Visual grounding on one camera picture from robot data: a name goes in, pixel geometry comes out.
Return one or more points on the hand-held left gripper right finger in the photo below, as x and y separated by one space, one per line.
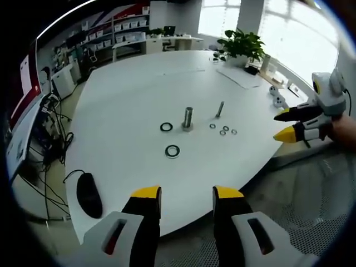
231 205

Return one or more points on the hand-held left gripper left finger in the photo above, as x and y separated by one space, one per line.
144 205

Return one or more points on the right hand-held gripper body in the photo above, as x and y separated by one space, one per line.
332 96

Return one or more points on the large dark washer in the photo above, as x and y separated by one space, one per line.
162 127
167 152

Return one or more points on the slim threaded stud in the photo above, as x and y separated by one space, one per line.
219 109

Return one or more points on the large threaded stud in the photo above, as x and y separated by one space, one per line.
188 116

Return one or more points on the white game controller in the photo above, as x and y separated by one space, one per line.
279 101
273 90

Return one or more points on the black computer mouse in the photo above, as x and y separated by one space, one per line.
89 196

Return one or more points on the white paper sheet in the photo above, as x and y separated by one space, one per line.
239 76

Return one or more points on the green potted plant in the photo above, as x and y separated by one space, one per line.
243 46

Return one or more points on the white side desk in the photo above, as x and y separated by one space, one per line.
20 139

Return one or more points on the white low cabinet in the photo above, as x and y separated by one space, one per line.
63 80

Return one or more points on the small black monitor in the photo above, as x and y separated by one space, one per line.
169 30

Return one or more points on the white counter desk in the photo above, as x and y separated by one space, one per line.
155 41

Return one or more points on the small green plant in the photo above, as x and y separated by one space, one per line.
155 32

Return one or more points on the computer monitor red screen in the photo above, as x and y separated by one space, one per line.
26 80

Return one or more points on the shelf with white bins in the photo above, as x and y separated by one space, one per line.
116 27

